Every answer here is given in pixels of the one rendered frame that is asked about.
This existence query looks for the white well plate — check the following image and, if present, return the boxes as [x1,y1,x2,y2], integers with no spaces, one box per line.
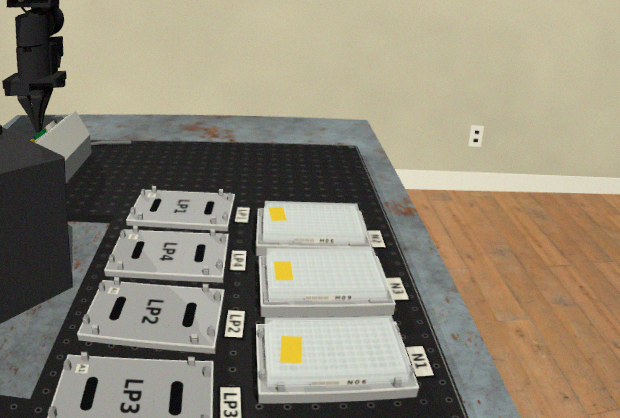
[267,264,387,301]
[263,223,365,244]
[265,333,409,387]

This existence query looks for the white plate lid with yellow tape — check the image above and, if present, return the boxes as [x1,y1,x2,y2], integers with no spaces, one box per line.
[264,201,366,238]
[265,315,411,381]
[267,248,388,295]

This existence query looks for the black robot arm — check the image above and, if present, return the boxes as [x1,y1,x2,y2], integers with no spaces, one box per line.
[7,0,64,75]

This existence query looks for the white button panel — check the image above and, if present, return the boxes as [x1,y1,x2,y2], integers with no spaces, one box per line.
[30,111,132,183]

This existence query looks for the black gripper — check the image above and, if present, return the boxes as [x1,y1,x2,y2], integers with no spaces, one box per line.
[2,42,67,133]

